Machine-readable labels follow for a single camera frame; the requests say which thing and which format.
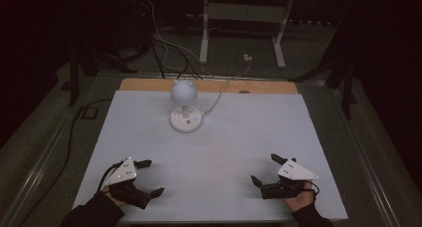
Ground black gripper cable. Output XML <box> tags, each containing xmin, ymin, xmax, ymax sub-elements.
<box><xmin>307</xmin><ymin>180</ymin><xmax>320</xmax><ymax>197</ymax></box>
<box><xmin>97</xmin><ymin>160</ymin><xmax>124</xmax><ymax>193</ymax></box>

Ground white round desk lamp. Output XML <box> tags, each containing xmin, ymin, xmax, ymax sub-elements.
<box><xmin>169</xmin><ymin>79</ymin><xmax>204</xmax><ymax>134</ymax></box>

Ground white metal stand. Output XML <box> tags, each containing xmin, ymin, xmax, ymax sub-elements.
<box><xmin>198</xmin><ymin>0</ymin><xmax>297</xmax><ymax>70</ymax></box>

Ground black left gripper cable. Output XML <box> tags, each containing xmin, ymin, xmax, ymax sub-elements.
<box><xmin>97</xmin><ymin>160</ymin><xmax>124</xmax><ymax>193</ymax></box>

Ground person's right hand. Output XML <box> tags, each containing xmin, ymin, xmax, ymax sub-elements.
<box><xmin>282</xmin><ymin>180</ymin><xmax>318</xmax><ymax>213</ymax></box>

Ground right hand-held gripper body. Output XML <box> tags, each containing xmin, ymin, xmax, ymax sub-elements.
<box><xmin>260</xmin><ymin>158</ymin><xmax>319</xmax><ymax>201</ymax></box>

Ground black floor cable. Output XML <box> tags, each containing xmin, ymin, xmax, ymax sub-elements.
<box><xmin>18</xmin><ymin>98</ymin><xmax>113</xmax><ymax>227</ymax></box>

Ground thin white cable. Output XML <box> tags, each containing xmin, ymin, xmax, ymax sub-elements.
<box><xmin>144</xmin><ymin>0</ymin><xmax>213</xmax><ymax>77</ymax></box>

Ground black cable bundle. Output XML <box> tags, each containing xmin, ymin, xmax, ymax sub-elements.
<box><xmin>150</xmin><ymin>34</ymin><xmax>204</xmax><ymax>81</ymax></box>

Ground person's left hand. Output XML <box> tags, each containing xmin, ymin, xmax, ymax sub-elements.
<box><xmin>100</xmin><ymin>184</ymin><xmax>129</xmax><ymax>208</ymax></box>

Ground black stand legs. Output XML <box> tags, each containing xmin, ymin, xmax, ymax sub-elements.
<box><xmin>288</xmin><ymin>21</ymin><xmax>358</xmax><ymax>120</ymax></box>
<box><xmin>67</xmin><ymin>47</ymin><xmax>137</xmax><ymax>109</ymax></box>

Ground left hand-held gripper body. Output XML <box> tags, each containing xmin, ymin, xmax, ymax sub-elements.
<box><xmin>104</xmin><ymin>156</ymin><xmax>153</xmax><ymax>210</ymax></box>

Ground black rectangular floor box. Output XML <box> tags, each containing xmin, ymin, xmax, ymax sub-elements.
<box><xmin>81</xmin><ymin>106</ymin><xmax>100</xmax><ymax>120</ymax></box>

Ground white lamp cable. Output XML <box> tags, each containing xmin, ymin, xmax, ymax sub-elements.
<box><xmin>200</xmin><ymin>59</ymin><xmax>253</xmax><ymax>117</ymax></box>

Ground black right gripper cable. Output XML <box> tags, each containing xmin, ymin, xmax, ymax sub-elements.
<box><xmin>307</xmin><ymin>180</ymin><xmax>320</xmax><ymax>197</ymax></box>

